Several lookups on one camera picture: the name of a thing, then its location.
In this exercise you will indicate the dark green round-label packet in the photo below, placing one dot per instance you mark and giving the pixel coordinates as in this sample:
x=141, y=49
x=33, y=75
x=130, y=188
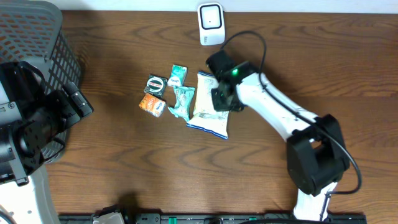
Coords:
x=156, y=86

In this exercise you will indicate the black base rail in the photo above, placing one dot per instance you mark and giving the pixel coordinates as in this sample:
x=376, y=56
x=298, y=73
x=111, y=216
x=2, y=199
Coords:
x=156, y=218

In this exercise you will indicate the orange juice carton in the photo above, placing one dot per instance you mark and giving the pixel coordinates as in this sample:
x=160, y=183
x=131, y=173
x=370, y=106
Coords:
x=152, y=105

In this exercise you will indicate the white barcode scanner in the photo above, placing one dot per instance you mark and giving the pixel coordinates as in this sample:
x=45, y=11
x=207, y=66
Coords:
x=211, y=23

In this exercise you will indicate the teal snack packet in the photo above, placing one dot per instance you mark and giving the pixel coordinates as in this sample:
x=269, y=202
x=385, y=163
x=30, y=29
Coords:
x=184, y=96

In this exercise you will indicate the white blue snack bag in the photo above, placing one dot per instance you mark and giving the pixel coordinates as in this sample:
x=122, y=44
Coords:
x=205, y=117

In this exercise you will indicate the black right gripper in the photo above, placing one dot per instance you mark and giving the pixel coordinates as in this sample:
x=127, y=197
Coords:
x=220, y=107

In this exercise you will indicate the teal white drink carton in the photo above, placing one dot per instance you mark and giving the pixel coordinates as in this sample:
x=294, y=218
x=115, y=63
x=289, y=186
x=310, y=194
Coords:
x=177, y=76

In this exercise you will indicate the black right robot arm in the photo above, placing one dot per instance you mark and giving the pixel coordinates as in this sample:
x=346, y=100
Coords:
x=315, y=160

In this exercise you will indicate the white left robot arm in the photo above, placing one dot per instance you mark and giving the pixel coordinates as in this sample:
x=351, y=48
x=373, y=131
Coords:
x=30, y=120

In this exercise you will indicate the grey plastic mesh basket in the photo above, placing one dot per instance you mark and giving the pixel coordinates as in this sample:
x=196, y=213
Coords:
x=31, y=31

